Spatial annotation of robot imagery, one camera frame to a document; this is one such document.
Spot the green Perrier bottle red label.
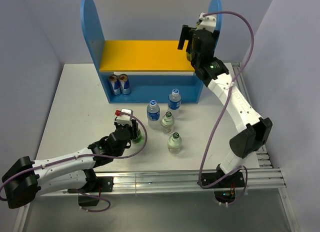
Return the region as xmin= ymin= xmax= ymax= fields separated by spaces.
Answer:
xmin=131 ymin=129 xmax=142 ymax=144

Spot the pocari sweat bottle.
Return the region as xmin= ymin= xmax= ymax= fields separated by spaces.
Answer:
xmin=167 ymin=89 xmax=182 ymax=118
xmin=146 ymin=100 xmax=160 ymax=130

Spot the green Perrier lemon bottle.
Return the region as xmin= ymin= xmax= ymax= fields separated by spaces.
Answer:
xmin=186 ymin=40 xmax=192 ymax=62

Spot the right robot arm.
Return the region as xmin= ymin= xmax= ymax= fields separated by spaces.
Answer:
xmin=177 ymin=25 xmax=273 ymax=187

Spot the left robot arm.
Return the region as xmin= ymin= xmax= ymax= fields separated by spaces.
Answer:
xmin=0 ymin=118 xmax=145 ymax=209

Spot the blue and yellow shelf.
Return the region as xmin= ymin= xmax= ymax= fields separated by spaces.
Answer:
xmin=80 ymin=0 xmax=223 ymax=104

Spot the rear clear glass bottle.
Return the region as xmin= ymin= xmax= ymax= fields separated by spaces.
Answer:
xmin=161 ymin=111 xmax=175 ymax=134

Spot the clear glass bottle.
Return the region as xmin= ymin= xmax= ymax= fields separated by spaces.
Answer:
xmin=161 ymin=111 xmax=175 ymax=134
xmin=167 ymin=132 xmax=182 ymax=154

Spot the front clear glass bottle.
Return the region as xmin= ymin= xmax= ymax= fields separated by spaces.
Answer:
xmin=167 ymin=132 xmax=182 ymax=154

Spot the right Red Bull can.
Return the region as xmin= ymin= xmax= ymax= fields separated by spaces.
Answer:
xmin=118 ymin=74 xmax=131 ymax=95

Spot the red bull can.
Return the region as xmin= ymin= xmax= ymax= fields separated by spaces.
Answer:
xmin=118 ymin=74 xmax=131 ymax=95
xmin=108 ymin=74 xmax=121 ymax=96

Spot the left Red Bull can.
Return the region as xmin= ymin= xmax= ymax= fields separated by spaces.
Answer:
xmin=108 ymin=74 xmax=121 ymax=96

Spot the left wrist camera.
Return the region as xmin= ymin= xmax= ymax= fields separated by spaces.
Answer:
xmin=115 ymin=109 xmax=133 ymax=126

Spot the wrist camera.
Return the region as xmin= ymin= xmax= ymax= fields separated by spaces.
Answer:
xmin=195 ymin=13 xmax=217 ymax=33
xmin=115 ymin=109 xmax=133 ymax=126

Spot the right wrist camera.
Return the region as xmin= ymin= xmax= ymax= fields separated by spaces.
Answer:
xmin=195 ymin=13 xmax=217 ymax=33

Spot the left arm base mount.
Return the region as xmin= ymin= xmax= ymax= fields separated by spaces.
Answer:
xmin=67 ymin=176 xmax=114 ymax=212

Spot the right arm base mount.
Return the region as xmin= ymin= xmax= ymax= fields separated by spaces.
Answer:
xmin=198 ymin=171 xmax=248 ymax=207

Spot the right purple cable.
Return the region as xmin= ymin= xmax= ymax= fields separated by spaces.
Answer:
xmin=197 ymin=11 xmax=255 ymax=207

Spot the aluminium mounting rail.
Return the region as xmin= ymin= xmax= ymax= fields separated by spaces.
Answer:
xmin=37 ymin=166 xmax=288 ymax=196

